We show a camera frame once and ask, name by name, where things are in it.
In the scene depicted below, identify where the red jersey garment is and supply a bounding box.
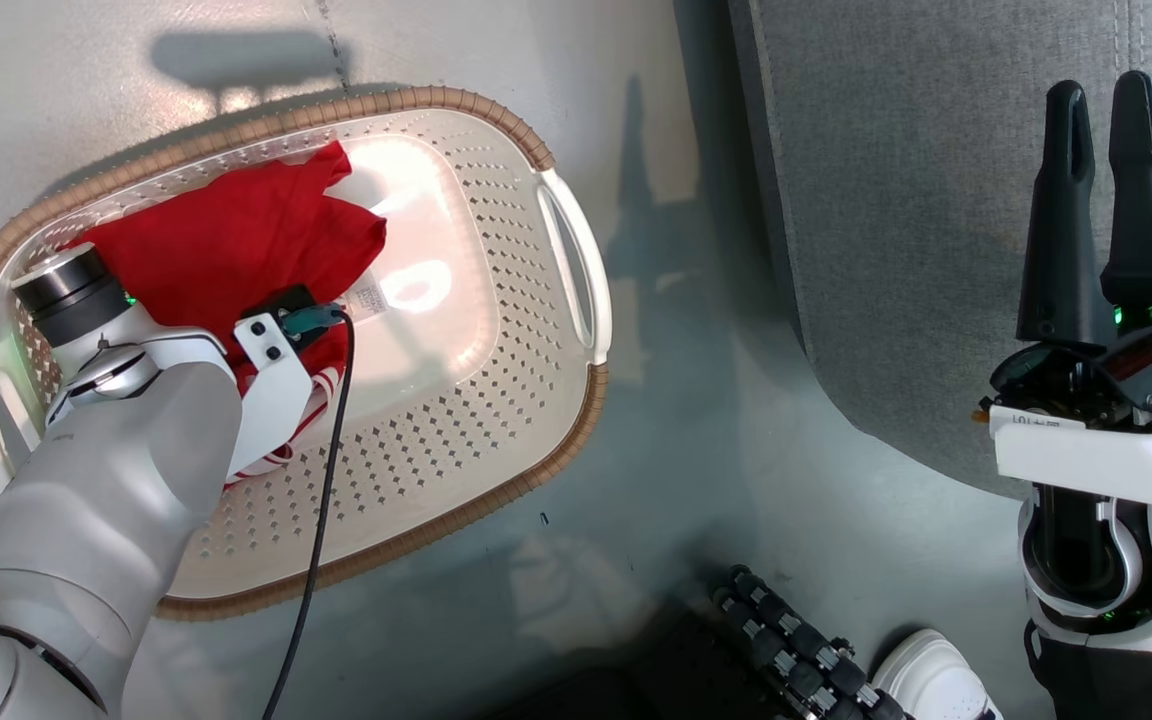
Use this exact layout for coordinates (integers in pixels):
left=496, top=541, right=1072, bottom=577
left=66, top=139, right=390, bottom=491

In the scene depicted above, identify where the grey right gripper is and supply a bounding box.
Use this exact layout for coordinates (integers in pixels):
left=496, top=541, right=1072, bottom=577
left=976, top=69, right=1152, bottom=433

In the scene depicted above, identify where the black cable with teal plug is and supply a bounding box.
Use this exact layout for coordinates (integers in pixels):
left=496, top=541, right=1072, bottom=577
left=260, top=303, right=354, bottom=720

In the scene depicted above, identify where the white sneaker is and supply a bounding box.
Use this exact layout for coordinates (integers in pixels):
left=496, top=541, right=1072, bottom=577
left=870, top=627, right=1003, bottom=720

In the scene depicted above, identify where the white perforated laundry basket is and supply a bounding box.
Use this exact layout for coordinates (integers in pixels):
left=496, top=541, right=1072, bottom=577
left=0, top=85, right=614, bottom=623

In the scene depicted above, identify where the grey fabric sofa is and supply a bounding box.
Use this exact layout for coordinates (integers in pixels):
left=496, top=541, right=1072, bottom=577
left=726, top=0, right=1152, bottom=501

